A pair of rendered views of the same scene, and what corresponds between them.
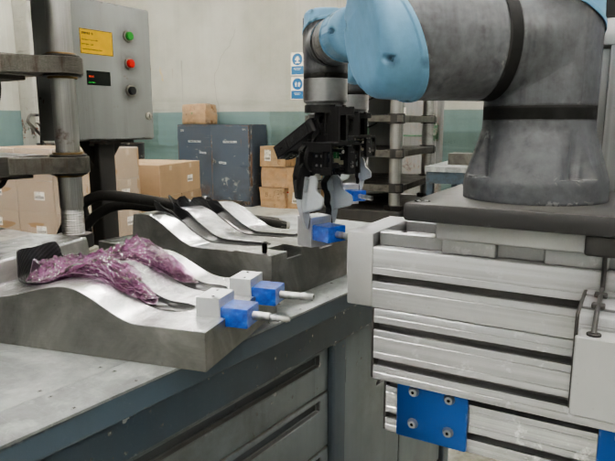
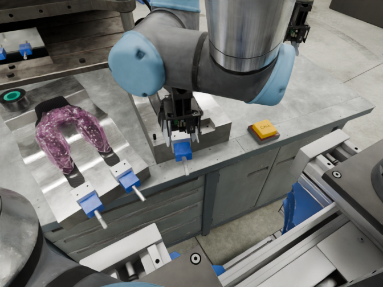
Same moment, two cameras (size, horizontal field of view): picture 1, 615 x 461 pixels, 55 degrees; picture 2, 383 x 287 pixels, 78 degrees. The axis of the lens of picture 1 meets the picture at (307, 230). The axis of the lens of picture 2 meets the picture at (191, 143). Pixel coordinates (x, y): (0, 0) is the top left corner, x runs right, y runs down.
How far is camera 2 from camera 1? 80 cm
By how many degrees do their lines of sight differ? 47
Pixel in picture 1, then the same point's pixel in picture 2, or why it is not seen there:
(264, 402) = (153, 196)
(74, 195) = (127, 23)
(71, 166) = (121, 7)
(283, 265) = (165, 148)
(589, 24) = not seen: outside the picture
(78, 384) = not seen: hidden behind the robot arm
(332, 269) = (214, 140)
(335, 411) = (207, 193)
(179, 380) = not seen: hidden behind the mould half
